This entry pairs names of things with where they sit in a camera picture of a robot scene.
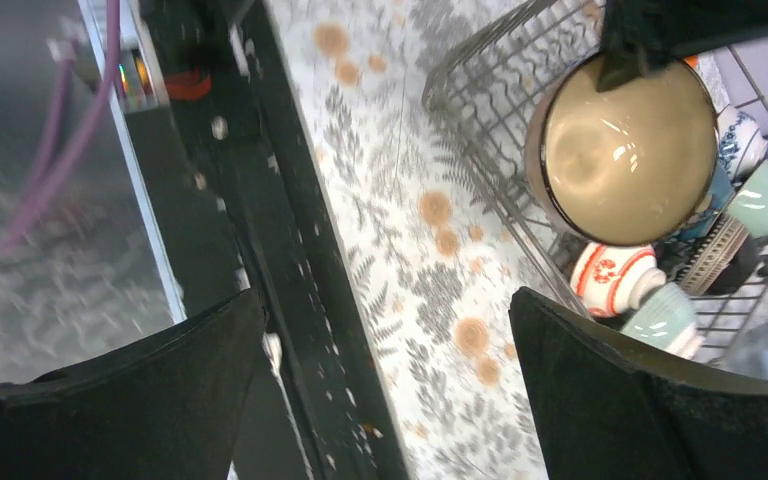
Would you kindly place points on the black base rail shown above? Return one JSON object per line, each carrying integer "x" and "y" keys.
{"x": 288, "y": 381}

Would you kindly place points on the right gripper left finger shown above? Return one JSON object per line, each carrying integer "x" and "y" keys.
{"x": 168, "y": 406}

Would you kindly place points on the brown glazed bowl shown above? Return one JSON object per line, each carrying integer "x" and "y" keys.
{"x": 624, "y": 167}

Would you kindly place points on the blue floral white bowl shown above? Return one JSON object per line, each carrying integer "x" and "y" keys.
{"x": 741, "y": 144}

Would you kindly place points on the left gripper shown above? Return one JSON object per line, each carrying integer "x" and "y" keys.
{"x": 641, "y": 38}

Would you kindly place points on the floral tablecloth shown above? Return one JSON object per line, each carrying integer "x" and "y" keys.
{"x": 433, "y": 267}

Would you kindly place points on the pale green bowl back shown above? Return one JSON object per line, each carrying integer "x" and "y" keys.
{"x": 750, "y": 204}

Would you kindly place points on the grey wire dish rack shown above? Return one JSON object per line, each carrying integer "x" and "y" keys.
{"x": 482, "y": 96}

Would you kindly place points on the dark brown patterned bowl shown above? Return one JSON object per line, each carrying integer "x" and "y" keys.
{"x": 721, "y": 262}

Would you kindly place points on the dark blue glazed bowl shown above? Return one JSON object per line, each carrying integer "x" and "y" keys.
{"x": 718, "y": 196}

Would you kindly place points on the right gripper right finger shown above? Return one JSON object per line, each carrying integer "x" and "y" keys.
{"x": 606, "y": 406}

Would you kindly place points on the red and white bowl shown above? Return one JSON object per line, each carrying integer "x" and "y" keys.
{"x": 610, "y": 281}

